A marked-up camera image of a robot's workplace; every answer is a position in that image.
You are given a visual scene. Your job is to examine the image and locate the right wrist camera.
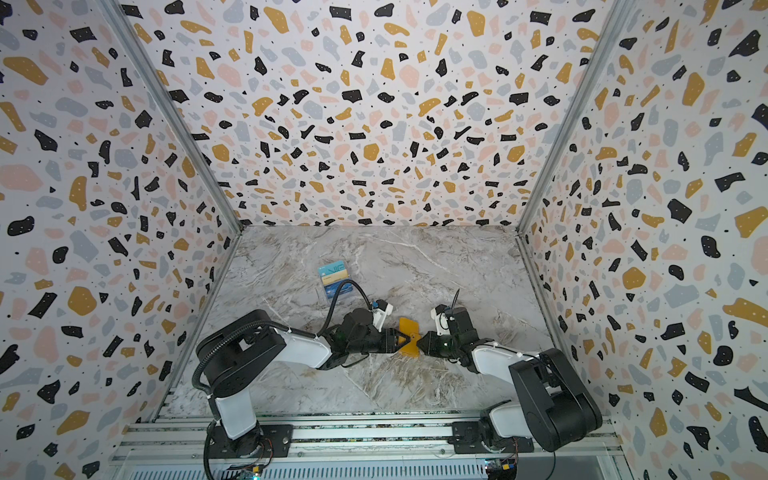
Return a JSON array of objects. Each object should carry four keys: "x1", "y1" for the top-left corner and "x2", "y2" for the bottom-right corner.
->
[{"x1": 430, "y1": 304, "x2": 451, "y2": 336}]

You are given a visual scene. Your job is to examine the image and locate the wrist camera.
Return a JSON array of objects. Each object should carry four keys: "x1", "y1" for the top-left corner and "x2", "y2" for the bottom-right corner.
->
[
  {"x1": 371, "y1": 299, "x2": 394, "y2": 331},
  {"x1": 430, "y1": 304, "x2": 451, "y2": 336}
]

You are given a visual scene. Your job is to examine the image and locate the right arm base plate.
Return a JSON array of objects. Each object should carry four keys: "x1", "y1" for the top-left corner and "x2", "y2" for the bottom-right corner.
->
[{"x1": 448, "y1": 418, "x2": 534, "y2": 456}]

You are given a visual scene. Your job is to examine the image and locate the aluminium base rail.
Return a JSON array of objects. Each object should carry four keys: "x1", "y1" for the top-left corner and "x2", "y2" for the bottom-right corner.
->
[{"x1": 105, "y1": 412, "x2": 632, "y2": 479}]

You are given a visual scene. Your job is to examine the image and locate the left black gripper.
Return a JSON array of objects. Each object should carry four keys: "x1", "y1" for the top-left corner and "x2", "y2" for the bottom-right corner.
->
[{"x1": 350, "y1": 328, "x2": 415, "y2": 356}]

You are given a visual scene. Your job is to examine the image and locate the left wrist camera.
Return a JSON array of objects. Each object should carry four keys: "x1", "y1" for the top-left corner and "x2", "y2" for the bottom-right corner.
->
[{"x1": 371, "y1": 299, "x2": 394, "y2": 331}]

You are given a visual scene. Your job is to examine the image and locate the black corrugated cable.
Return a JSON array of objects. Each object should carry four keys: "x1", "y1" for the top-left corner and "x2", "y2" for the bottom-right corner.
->
[{"x1": 191, "y1": 278, "x2": 376, "y2": 397}]

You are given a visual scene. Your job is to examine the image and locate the white ventilation grille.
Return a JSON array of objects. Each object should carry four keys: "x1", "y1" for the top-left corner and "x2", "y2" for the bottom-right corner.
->
[{"x1": 124, "y1": 459, "x2": 488, "y2": 479}]

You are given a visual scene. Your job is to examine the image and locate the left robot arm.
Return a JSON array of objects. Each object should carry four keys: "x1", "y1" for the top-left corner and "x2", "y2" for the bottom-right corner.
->
[{"x1": 191, "y1": 306, "x2": 411, "y2": 441}]

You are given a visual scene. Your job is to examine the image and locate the yellow card holder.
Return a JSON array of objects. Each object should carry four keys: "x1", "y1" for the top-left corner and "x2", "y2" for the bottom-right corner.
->
[{"x1": 408, "y1": 320, "x2": 421, "y2": 358}]

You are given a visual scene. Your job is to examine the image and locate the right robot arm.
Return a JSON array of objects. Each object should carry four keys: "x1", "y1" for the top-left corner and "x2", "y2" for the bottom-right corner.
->
[{"x1": 417, "y1": 304, "x2": 603, "y2": 453}]

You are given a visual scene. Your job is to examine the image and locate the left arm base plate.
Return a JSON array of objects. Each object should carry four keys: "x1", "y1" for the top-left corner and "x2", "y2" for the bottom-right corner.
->
[{"x1": 203, "y1": 424, "x2": 294, "y2": 462}]

